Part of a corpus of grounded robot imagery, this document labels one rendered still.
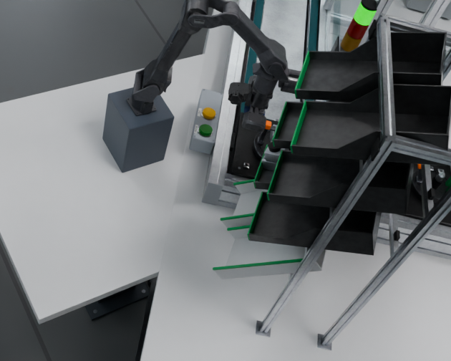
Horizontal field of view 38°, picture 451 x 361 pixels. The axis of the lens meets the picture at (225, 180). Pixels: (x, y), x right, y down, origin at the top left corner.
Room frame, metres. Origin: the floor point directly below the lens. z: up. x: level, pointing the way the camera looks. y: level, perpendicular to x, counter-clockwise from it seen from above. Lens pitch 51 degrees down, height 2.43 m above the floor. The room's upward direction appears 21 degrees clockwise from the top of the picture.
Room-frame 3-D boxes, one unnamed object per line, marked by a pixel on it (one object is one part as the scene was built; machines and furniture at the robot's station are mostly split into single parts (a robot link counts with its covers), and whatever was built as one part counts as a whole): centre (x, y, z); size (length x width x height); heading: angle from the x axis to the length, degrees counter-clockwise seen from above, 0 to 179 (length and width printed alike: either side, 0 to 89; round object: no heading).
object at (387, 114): (1.00, -0.29, 1.26); 0.36 x 0.21 x 0.80; 10
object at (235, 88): (1.31, 0.05, 1.17); 0.07 x 0.07 x 0.06; 7
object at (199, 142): (1.39, 0.12, 0.93); 0.21 x 0.07 x 0.06; 10
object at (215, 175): (1.59, 0.09, 0.91); 0.89 x 0.06 x 0.11; 10
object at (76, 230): (1.20, 0.26, 0.84); 0.90 x 0.70 x 0.03; 138
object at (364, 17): (1.55, -0.19, 1.38); 0.05 x 0.05 x 0.05
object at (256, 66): (1.32, 0.00, 1.25); 0.09 x 0.06 x 0.07; 106
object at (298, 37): (1.64, -0.08, 0.91); 0.84 x 0.28 x 0.10; 10
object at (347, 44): (1.55, -0.19, 1.28); 0.05 x 0.05 x 0.05
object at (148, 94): (1.24, 0.29, 1.15); 0.09 x 0.07 x 0.06; 16
